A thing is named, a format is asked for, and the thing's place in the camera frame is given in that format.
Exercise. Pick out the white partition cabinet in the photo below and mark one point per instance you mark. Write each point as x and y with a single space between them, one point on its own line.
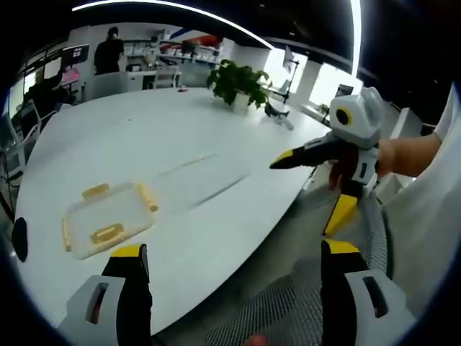
119 83

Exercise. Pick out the person's left hand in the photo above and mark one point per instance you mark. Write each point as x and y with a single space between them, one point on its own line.
258 341

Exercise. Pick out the black tripod stand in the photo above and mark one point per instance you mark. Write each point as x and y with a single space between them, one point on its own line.
291 74

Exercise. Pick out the black and white tool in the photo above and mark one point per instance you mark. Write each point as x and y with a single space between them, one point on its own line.
278 115

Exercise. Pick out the person's right hand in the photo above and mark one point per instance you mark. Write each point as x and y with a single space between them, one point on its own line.
342 169

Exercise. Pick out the small green plant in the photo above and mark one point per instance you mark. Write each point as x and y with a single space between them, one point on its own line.
324 109

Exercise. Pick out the dark wall monitor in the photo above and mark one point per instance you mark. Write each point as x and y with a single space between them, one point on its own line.
75 54

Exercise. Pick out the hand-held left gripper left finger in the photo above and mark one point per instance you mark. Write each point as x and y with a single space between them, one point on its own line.
108 288

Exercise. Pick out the curved ceiling light strip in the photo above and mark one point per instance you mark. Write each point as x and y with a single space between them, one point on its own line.
201 18

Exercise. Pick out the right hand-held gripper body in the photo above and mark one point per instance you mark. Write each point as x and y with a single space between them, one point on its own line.
360 119

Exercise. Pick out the black round object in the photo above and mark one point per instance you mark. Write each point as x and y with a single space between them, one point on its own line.
20 238

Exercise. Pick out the clear lid with yellow clips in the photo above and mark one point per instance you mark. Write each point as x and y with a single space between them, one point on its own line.
108 220

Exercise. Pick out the pink lit screen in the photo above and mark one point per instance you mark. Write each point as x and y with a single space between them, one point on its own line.
71 77

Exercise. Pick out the straight ceiling light strip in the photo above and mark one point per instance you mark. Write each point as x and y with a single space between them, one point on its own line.
356 36

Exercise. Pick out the white mesh office chair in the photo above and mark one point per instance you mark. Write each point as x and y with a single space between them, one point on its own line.
32 122

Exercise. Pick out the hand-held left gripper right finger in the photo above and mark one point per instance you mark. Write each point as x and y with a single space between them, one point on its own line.
367 299

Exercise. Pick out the green potted plant white pot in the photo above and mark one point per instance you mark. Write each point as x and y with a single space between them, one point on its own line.
237 83

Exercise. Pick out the shelf with white boxes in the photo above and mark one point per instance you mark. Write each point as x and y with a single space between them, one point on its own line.
173 48

